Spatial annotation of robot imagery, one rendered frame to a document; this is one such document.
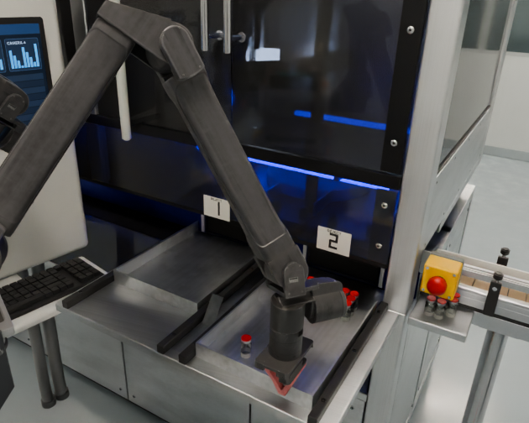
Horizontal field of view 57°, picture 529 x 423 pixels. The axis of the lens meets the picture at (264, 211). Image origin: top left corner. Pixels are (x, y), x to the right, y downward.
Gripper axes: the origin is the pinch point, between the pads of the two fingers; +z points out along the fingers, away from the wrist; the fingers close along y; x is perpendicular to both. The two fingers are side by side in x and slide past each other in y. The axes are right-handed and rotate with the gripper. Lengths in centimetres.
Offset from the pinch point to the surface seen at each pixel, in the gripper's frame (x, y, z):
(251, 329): 15.2, 14.2, 2.0
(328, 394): -7.4, 3.8, 0.4
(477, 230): -8, 296, 87
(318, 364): -2.0, 11.9, 2.1
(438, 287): -18.7, 34.0, -10.0
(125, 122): 65, 31, -33
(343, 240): 4.3, 37.5, -13.0
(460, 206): -12, 113, 1
